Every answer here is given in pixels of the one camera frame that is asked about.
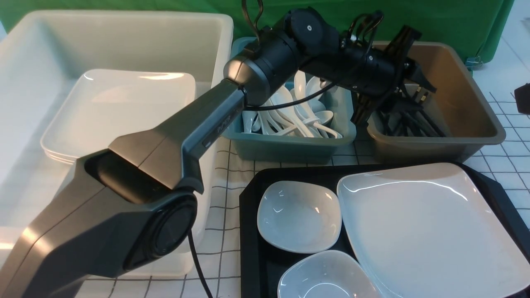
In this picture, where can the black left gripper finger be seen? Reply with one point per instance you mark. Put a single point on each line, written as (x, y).
(365, 106)
(397, 50)

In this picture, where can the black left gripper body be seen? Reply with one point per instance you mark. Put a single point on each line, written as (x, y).
(373, 74)

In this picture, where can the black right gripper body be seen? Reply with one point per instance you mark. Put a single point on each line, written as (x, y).
(522, 98)

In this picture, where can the white bowl tray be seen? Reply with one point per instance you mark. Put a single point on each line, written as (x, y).
(299, 217)
(327, 274)

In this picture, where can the large white square plate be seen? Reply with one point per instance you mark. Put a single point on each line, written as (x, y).
(437, 230)

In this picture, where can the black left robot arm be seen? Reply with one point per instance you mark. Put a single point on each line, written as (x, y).
(133, 203)

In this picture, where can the metal binder clip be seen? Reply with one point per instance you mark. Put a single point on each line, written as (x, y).
(474, 63)

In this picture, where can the pile of black chopsticks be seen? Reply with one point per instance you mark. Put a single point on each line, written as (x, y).
(404, 113)

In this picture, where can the brown plastic bin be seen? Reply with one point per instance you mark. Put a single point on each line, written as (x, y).
(458, 107)

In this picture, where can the pile of white spoons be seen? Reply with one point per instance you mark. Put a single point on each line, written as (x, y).
(307, 119)

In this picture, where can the white grid tablecloth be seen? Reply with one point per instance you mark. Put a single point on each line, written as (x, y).
(219, 249)

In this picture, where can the green cloth backdrop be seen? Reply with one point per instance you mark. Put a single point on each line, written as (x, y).
(471, 27)

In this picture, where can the teal plastic bin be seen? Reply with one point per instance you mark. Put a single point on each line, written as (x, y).
(294, 149)

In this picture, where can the black serving tray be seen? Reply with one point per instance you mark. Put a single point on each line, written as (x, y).
(262, 264)

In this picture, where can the stack of white plates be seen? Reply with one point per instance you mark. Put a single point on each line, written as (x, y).
(105, 104)

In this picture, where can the large white plastic bin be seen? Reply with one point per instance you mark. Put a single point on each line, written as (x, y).
(48, 51)

